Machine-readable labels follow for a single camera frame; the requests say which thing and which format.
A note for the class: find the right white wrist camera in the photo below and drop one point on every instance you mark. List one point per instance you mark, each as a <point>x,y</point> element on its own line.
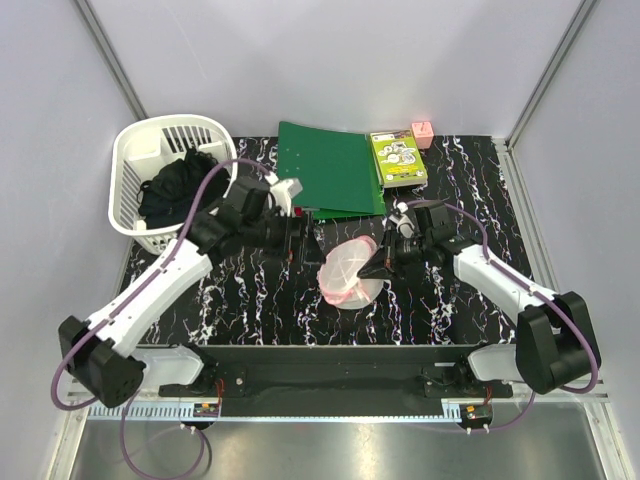
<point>400,220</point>

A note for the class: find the black marbled table mat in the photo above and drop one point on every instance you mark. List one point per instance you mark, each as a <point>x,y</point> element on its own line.
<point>250,300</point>

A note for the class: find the green folder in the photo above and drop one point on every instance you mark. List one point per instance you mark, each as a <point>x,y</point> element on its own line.
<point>336,171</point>

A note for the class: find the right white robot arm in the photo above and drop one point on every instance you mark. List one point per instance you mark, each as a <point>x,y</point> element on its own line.
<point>555,347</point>

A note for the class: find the pink small box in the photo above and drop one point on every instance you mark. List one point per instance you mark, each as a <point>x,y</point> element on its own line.
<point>423,134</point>

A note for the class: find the white mesh laundry bag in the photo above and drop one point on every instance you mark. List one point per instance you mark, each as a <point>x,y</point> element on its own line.
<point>338,277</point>

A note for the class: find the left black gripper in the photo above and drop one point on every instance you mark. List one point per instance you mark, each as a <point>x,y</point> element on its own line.
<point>299,249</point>

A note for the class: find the green book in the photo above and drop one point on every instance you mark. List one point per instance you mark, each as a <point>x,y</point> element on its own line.
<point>397,159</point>

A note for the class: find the white plastic laundry basket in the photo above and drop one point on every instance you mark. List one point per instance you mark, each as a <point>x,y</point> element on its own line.
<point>157,166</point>

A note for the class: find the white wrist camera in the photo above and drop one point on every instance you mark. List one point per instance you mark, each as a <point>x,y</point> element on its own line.
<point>400,220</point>
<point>282,192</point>

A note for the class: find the black clothes in basket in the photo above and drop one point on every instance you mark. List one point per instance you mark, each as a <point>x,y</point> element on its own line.
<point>166,199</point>

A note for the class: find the white cable duct rail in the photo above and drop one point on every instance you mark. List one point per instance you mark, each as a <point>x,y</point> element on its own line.
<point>159,410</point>

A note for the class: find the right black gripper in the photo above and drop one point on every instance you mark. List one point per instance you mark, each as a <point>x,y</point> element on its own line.
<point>385,267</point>

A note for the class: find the black mounting base plate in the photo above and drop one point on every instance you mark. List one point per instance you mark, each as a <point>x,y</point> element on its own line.
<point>337,381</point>

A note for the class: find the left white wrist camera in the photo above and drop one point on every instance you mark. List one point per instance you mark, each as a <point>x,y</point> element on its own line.
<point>282,192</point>

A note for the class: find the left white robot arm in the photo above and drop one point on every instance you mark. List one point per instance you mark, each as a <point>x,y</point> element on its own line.
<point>102,352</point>

